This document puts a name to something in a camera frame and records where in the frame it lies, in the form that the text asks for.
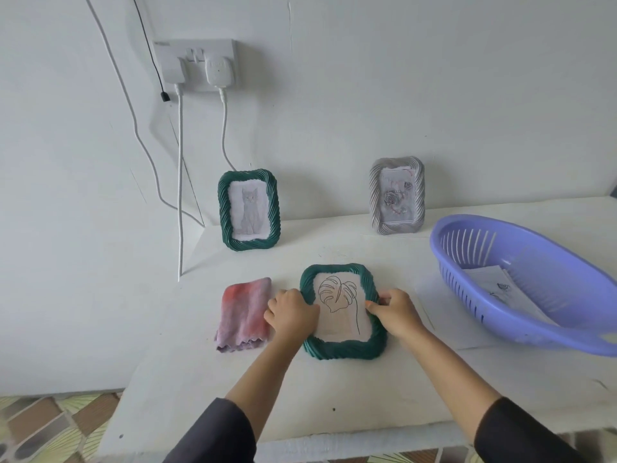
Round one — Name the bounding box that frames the curved white charging cable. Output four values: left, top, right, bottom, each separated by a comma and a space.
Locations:
218, 87, 238, 173

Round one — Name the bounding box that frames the grey frame with rose drawing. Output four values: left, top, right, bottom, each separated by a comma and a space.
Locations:
369, 156, 427, 235

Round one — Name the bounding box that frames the person's right hand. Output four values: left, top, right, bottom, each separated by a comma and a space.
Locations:
364, 288, 427, 341

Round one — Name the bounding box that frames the purple plastic basket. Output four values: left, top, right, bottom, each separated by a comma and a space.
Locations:
429, 214, 617, 358

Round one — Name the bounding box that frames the white rounded charger adapter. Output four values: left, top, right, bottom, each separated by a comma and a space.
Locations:
204, 55, 237, 89

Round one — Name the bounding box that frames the thin white cable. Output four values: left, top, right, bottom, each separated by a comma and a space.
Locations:
82, 0, 206, 226

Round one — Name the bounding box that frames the black cable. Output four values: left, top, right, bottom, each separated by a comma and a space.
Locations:
130, 0, 172, 102

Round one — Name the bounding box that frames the white wall socket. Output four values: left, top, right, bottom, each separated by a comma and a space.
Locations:
153, 39, 238, 93

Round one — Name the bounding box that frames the white rectangular charger adapter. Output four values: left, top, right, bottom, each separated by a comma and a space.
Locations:
161, 55, 188, 85

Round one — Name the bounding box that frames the person's left forearm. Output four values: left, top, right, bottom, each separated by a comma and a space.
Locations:
163, 332, 302, 463

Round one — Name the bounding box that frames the pink purple cloth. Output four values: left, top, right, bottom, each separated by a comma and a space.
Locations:
214, 277, 273, 354

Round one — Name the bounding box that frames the person's left hand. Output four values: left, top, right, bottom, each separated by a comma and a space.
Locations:
263, 288, 321, 345

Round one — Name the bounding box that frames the person's right forearm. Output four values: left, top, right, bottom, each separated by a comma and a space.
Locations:
407, 327, 584, 463

